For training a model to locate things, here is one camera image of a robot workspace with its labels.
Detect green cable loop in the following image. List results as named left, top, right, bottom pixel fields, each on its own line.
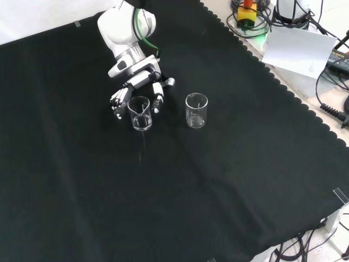
left=226, top=4, right=271, bottom=38

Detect black power adapter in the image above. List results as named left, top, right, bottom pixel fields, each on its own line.
left=326, top=47, right=349, bottom=73

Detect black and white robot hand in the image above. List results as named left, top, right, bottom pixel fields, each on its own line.
left=109, top=69, right=176, bottom=121

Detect clear corner clip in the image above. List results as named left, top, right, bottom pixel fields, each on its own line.
left=332, top=187, right=349, bottom=205

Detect white wrist camera shell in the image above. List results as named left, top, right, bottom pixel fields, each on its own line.
left=107, top=54, right=162, bottom=79

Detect black coiled cable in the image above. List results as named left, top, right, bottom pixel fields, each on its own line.
left=315, top=64, right=349, bottom=121

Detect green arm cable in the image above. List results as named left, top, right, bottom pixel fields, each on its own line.
left=133, top=8, right=163, bottom=59

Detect clear glass beaker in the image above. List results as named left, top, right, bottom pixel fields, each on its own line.
left=185, top=92, right=209, bottom=129
left=127, top=96, right=152, bottom=132

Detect black bench cloth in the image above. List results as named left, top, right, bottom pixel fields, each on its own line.
left=0, top=0, right=349, bottom=262

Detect black floor cables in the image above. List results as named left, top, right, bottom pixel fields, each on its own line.
left=269, top=228, right=349, bottom=262

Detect white table bracket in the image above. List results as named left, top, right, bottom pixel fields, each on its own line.
left=325, top=209, right=342, bottom=233

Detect yellow stop button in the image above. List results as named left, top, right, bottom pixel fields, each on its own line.
left=237, top=0, right=258, bottom=29

